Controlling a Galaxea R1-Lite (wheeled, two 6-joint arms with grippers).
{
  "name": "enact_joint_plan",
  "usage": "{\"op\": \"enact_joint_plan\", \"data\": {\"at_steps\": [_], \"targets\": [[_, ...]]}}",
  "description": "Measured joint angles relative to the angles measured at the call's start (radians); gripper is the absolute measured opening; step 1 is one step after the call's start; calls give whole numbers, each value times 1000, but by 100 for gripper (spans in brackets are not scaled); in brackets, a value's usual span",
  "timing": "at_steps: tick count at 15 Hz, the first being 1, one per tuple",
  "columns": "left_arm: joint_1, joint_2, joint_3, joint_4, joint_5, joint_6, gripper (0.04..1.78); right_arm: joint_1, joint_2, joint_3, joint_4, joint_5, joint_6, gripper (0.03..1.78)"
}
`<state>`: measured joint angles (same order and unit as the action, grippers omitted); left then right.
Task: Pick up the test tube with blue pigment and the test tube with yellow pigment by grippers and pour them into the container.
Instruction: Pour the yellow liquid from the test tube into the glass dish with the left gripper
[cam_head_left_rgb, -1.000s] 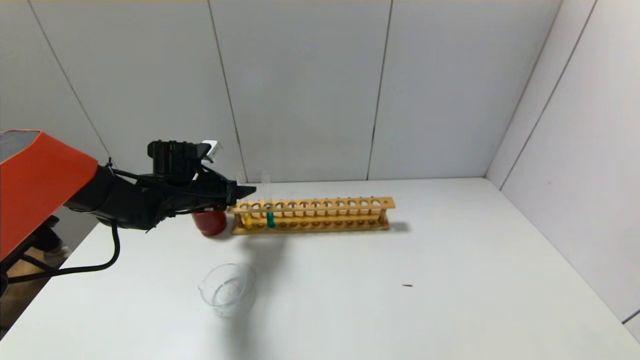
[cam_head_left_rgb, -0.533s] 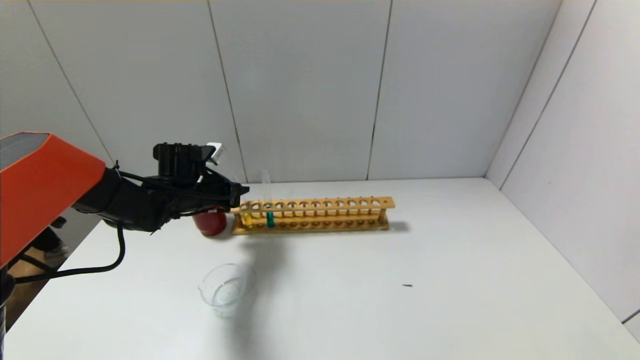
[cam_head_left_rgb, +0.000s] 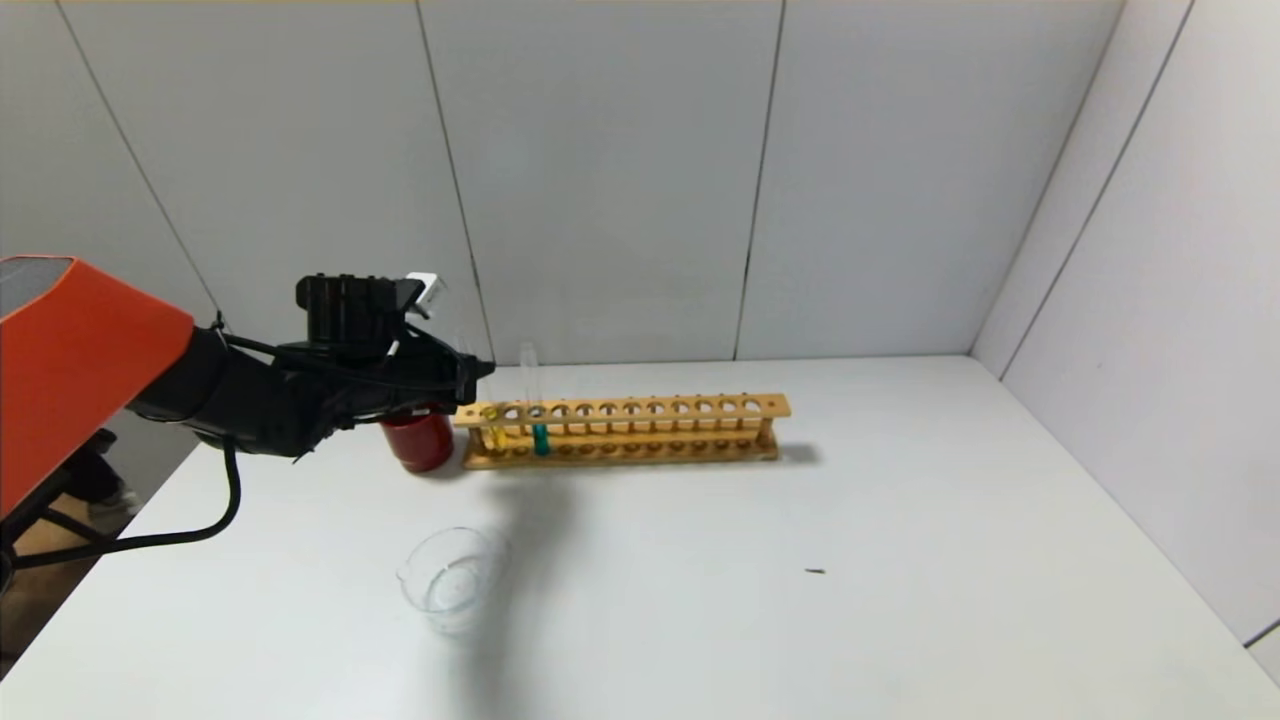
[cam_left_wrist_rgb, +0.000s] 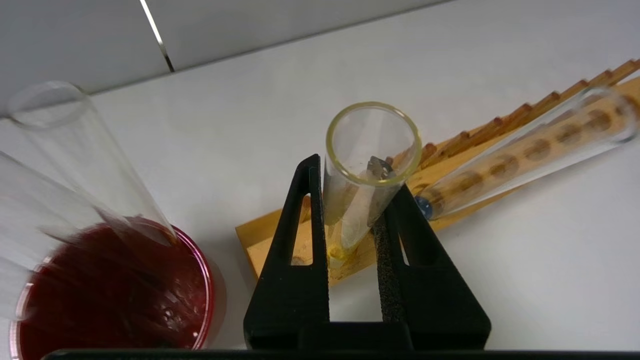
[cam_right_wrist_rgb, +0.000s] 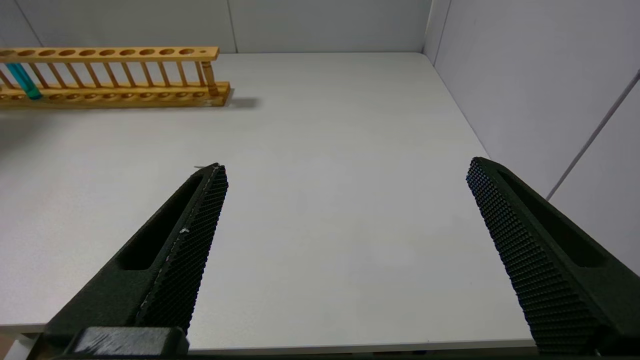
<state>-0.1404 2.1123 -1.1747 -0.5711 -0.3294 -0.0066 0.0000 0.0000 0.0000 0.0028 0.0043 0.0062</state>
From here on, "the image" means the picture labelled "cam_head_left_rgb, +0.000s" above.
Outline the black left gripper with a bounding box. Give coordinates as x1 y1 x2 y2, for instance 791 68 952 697
391 328 496 415

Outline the test tube with yellow pigment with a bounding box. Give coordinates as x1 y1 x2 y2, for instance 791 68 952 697
457 333 508 451

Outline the test tube with blue pigment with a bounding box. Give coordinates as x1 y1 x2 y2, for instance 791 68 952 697
518 342 553 458

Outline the wooden test tube rack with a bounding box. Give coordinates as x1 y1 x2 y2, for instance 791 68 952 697
453 392 792 471

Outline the dark red plastic cup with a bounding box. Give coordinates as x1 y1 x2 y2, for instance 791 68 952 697
380 408 457 474

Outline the clear glass dish with spout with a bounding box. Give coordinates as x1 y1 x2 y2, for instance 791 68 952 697
397 527 513 638

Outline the dark trouser leg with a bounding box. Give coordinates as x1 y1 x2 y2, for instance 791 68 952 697
62 430 123 506

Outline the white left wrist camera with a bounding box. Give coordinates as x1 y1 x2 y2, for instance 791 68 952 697
400 272 448 321

